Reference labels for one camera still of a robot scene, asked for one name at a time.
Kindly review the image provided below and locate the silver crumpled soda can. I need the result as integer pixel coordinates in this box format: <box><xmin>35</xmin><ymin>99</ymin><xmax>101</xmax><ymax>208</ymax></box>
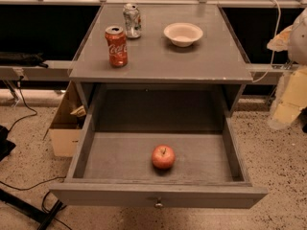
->
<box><xmin>123</xmin><ymin>3</ymin><xmax>141</xmax><ymax>38</ymax></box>

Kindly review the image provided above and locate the black cloth at left edge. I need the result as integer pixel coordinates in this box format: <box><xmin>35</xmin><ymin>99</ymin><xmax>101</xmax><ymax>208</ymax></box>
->
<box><xmin>0</xmin><ymin>126</ymin><xmax>16</xmax><ymax>161</ymax></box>

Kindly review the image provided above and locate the white cable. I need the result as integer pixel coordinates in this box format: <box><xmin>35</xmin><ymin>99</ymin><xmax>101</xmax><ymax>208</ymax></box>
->
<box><xmin>251</xmin><ymin>0</ymin><xmax>282</xmax><ymax>83</ymax></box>

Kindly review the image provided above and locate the black floor cable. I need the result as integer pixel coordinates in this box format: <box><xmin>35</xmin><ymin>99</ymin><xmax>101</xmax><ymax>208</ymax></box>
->
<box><xmin>7</xmin><ymin>76</ymin><xmax>38</xmax><ymax>132</ymax></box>

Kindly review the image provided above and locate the white paper bowl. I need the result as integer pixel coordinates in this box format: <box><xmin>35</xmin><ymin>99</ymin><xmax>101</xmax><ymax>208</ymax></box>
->
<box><xmin>164</xmin><ymin>23</ymin><xmax>203</xmax><ymax>47</ymax></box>

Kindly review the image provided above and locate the red apple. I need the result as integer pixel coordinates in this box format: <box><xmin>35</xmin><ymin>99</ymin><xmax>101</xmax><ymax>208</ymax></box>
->
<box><xmin>152</xmin><ymin>145</ymin><xmax>176</xmax><ymax>170</ymax></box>

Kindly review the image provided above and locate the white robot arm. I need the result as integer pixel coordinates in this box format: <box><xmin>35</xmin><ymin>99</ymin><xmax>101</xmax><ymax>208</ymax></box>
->
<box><xmin>267</xmin><ymin>9</ymin><xmax>307</xmax><ymax>129</ymax></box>

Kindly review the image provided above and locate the cardboard box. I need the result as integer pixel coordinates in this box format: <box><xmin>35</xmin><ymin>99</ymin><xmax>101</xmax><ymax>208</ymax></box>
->
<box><xmin>49</xmin><ymin>82</ymin><xmax>86</xmax><ymax>157</ymax></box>

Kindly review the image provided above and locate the grey open top drawer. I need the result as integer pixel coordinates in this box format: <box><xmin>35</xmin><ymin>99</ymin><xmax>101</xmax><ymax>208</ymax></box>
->
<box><xmin>49</xmin><ymin>83</ymin><xmax>269</xmax><ymax>210</ymax></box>

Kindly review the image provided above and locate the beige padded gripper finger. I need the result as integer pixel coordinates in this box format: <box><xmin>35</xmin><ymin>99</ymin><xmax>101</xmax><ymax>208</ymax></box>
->
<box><xmin>268</xmin><ymin>65</ymin><xmax>307</xmax><ymax>129</ymax></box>
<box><xmin>267</xmin><ymin>26</ymin><xmax>293</xmax><ymax>52</ymax></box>

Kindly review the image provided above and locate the red Coca-Cola can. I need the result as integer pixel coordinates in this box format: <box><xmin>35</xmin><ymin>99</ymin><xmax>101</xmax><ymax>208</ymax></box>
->
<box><xmin>105</xmin><ymin>26</ymin><xmax>128</xmax><ymax>67</ymax></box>

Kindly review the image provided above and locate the black stand leg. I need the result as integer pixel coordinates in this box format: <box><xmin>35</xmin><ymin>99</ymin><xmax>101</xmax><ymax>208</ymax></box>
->
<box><xmin>0</xmin><ymin>189</ymin><xmax>63</xmax><ymax>230</ymax></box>

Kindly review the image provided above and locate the metal drawer knob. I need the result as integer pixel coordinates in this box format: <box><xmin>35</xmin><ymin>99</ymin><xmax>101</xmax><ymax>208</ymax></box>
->
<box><xmin>154</xmin><ymin>198</ymin><xmax>164</xmax><ymax>209</ymax></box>

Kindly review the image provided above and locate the grey wooden cabinet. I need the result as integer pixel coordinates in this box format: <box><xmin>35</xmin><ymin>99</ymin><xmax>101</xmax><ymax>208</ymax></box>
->
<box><xmin>68</xmin><ymin>3</ymin><xmax>254</xmax><ymax>118</ymax></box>

